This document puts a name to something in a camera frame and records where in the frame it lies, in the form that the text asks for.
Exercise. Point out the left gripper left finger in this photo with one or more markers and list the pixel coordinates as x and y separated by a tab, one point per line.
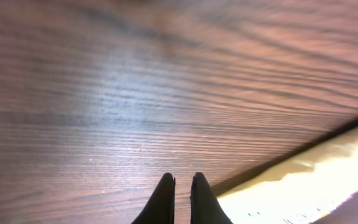
160	208

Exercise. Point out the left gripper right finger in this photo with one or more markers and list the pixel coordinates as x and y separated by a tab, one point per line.
205	208

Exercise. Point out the yellow snack chip bag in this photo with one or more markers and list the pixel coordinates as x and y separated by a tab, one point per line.
301	189

